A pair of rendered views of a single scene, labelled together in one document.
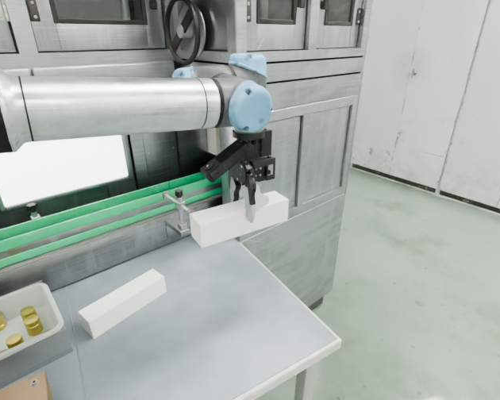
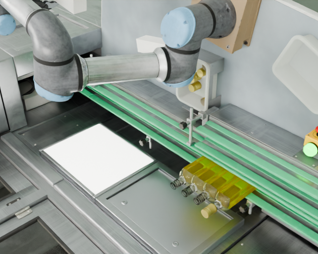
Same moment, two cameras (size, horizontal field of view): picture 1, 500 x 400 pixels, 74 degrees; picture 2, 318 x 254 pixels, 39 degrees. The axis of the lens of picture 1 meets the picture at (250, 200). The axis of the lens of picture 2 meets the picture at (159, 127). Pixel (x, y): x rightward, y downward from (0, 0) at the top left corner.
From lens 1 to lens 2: 124 cm
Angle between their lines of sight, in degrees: 9
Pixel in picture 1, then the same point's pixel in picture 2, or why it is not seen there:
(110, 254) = (150, 89)
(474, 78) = not seen: outside the picture
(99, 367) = not seen: hidden behind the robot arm
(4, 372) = (211, 58)
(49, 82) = (22, 14)
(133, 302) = (156, 40)
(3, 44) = (46, 204)
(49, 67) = (46, 178)
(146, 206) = (108, 90)
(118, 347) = not seen: hidden behind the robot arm
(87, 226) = (137, 106)
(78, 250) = (153, 101)
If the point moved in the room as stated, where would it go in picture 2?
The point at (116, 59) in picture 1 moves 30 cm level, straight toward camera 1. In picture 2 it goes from (19, 160) to (18, 116)
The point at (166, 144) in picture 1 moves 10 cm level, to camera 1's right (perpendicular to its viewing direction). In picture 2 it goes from (64, 120) to (54, 104)
